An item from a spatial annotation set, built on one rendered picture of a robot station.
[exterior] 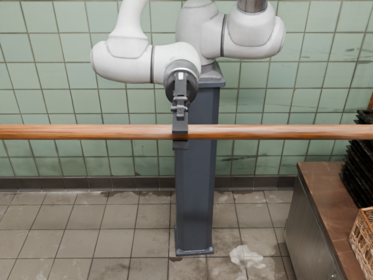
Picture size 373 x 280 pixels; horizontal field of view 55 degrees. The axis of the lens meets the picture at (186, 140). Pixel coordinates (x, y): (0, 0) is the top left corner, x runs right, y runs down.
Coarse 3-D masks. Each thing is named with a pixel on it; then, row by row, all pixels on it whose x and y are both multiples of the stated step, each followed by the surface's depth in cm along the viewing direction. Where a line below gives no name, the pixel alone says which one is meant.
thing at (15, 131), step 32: (0, 128) 69; (32, 128) 69; (64, 128) 69; (96, 128) 69; (128, 128) 69; (160, 128) 69; (192, 128) 69; (224, 128) 69; (256, 128) 69; (288, 128) 69; (320, 128) 69; (352, 128) 69
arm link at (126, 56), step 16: (128, 0) 90; (144, 0) 91; (128, 16) 91; (112, 32) 92; (128, 32) 90; (96, 48) 92; (112, 48) 90; (128, 48) 90; (144, 48) 92; (96, 64) 92; (112, 64) 91; (128, 64) 91; (144, 64) 92; (112, 80) 95; (128, 80) 94; (144, 80) 94
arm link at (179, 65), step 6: (180, 60) 89; (168, 66) 89; (174, 66) 87; (180, 66) 86; (186, 66) 86; (192, 66) 88; (168, 72) 86; (174, 72) 86; (186, 72) 86; (192, 72) 86; (198, 72) 90; (198, 78) 89; (198, 84) 90
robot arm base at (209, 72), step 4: (208, 64) 135; (212, 64) 136; (204, 68) 135; (208, 68) 135; (212, 68) 137; (216, 68) 141; (204, 72) 135; (208, 72) 136; (212, 72) 137; (216, 72) 138; (200, 76) 135; (204, 76) 135; (208, 76) 136; (212, 76) 136; (216, 76) 136; (220, 76) 136; (200, 80) 136; (204, 80) 136; (208, 80) 136; (212, 80) 136; (216, 80) 136; (220, 80) 136
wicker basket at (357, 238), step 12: (360, 216) 117; (372, 216) 118; (360, 228) 117; (372, 228) 110; (360, 240) 124; (372, 240) 108; (360, 252) 117; (372, 252) 109; (360, 264) 116; (372, 264) 116; (372, 276) 109
